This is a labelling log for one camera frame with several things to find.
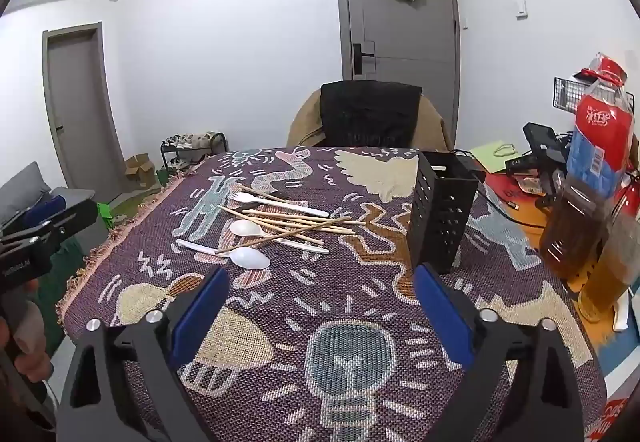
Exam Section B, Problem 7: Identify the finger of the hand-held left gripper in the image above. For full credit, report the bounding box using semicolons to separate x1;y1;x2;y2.
42;199;99;248
10;196;68;229

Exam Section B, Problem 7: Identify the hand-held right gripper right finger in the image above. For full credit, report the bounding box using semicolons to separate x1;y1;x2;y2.
412;262;586;442

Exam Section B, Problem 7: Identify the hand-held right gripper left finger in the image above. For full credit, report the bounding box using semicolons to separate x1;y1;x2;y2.
57;266;231;442

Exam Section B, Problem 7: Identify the white plastic spoon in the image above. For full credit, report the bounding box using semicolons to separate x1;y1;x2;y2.
228;220;331;254
176;238;272;270

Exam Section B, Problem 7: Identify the black perforated utensil holder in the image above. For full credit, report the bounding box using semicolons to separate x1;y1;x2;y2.
407;151;481;275

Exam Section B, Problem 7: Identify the white plastic fork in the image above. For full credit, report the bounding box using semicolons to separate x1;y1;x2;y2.
231;191;330;218

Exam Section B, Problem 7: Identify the pile of wooden chopsticks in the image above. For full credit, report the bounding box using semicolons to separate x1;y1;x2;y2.
216;183;367;256

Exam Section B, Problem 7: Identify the person's left forearm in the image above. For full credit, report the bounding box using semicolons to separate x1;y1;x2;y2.
0;362;56;430

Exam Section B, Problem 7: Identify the person's left hand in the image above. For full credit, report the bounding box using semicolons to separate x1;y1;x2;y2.
0;289;55;385

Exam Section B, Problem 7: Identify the grey cushion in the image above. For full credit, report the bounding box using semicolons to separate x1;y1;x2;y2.
0;161;96;235

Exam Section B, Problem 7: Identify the dark green cloth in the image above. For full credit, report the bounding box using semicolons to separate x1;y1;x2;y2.
37;236;87;340

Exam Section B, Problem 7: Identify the cardboard box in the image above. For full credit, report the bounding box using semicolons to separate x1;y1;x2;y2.
123;153;157;188

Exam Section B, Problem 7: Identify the printed woven blanket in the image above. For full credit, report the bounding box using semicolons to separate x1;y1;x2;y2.
56;145;608;442

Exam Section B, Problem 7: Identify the plain grey door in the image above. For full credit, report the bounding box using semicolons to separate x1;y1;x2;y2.
42;22;126;191

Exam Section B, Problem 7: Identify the black shoe rack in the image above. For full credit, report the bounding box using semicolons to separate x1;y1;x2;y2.
160;131;229;188

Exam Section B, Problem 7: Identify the orange snack packet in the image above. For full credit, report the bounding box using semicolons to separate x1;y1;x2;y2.
518;176;547;196

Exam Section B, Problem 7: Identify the green paper bag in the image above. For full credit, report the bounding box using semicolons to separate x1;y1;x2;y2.
469;141;532;174

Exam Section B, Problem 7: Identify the yellow drink bottle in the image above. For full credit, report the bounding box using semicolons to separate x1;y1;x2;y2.
576;209;640;324

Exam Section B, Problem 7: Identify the black electronic device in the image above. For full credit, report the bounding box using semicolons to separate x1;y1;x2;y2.
505;122;572;209

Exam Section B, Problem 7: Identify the large red-label tea bottle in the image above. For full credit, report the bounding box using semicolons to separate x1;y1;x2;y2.
537;53;640;281

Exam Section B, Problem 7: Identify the black cloth on chair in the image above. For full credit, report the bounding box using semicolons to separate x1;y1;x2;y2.
320;81;424;149

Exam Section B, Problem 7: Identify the chair with black cloth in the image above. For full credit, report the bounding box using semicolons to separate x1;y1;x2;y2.
286;89;454;153

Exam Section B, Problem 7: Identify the grey door with lock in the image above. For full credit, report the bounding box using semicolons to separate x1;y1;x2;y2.
333;0;461;150

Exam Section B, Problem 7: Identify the black cable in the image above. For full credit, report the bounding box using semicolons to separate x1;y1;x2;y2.
474;182;548;235

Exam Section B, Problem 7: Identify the black wire rack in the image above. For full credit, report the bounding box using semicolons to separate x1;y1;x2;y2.
552;76;640;115

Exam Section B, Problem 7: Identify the black door lock handle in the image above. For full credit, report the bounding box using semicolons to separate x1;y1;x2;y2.
353;42;377;76

